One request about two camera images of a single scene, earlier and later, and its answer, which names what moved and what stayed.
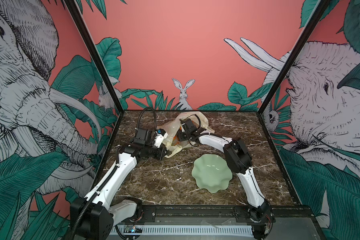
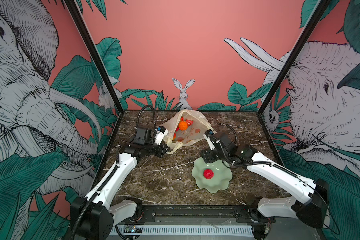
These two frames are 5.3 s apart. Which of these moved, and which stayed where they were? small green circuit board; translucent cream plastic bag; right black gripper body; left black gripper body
Moved: right black gripper body
Stayed: left black gripper body; translucent cream plastic bag; small green circuit board
